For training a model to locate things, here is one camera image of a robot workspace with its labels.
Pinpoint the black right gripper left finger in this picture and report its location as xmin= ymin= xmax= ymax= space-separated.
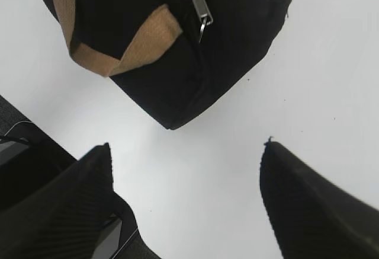
xmin=1 ymin=144 xmax=156 ymax=258

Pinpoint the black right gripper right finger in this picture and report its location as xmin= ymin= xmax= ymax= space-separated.
xmin=259 ymin=140 xmax=378 ymax=258

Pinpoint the black canvas tote bag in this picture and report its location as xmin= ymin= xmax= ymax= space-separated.
xmin=43 ymin=0 xmax=292 ymax=130

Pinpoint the silver zipper pull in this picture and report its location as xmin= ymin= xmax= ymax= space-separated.
xmin=192 ymin=0 xmax=214 ymax=42

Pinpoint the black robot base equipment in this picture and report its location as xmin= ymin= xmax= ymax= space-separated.
xmin=1 ymin=97 xmax=76 ymax=212

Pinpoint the tan front bag handle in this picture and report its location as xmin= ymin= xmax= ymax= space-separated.
xmin=53 ymin=0 xmax=182 ymax=77

